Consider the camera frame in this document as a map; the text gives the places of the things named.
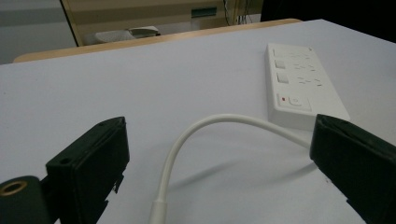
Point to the beige cabinet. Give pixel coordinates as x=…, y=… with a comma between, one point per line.
x=149, y=15

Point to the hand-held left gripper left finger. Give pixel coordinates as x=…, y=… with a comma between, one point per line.
x=90, y=161

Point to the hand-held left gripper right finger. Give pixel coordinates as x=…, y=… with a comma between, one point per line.
x=355, y=155

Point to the white cloth bundle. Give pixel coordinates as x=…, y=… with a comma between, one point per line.
x=124, y=34

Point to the white power strip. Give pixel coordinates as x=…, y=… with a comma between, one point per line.
x=297, y=84

